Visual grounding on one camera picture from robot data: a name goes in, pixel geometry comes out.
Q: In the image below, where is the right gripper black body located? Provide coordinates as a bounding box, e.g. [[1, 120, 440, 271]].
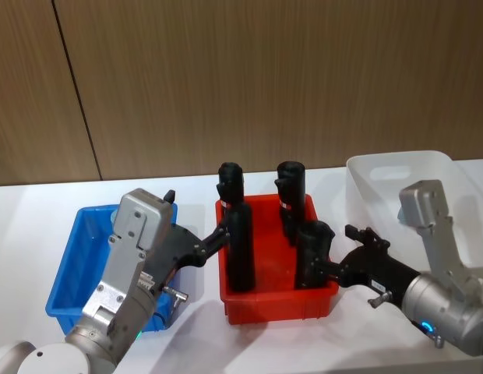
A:
[[339, 238, 422, 305]]

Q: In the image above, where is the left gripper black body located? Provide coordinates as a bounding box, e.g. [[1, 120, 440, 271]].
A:
[[142, 224, 206, 296]]

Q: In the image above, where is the tall black bottle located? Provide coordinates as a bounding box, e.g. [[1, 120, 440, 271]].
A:
[[216, 161, 256, 294]]

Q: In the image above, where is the short black bottle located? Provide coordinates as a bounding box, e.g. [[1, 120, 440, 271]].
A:
[[294, 220, 337, 291]]

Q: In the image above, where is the white translucent plastic bin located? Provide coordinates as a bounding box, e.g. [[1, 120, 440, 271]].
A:
[[345, 149, 483, 274]]

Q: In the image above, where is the red plastic bin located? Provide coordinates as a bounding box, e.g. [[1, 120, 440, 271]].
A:
[[214, 192, 340, 326]]

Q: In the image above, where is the black bottle with label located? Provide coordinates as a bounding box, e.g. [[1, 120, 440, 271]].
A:
[[273, 159, 309, 247]]

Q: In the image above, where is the blue plastic bin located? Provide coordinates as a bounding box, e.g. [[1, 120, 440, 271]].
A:
[[44, 205, 178, 336]]

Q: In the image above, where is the right gripper cable silver plug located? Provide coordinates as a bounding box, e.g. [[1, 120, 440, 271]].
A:
[[367, 289, 395, 309]]

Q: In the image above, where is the gripper cable silver plug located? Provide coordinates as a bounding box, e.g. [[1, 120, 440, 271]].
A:
[[162, 285, 190, 305], [367, 289, 395, 309]]

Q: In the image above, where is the left gripper cable silver plug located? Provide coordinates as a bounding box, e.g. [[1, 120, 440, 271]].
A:
[[162, 285, 190, 305]]

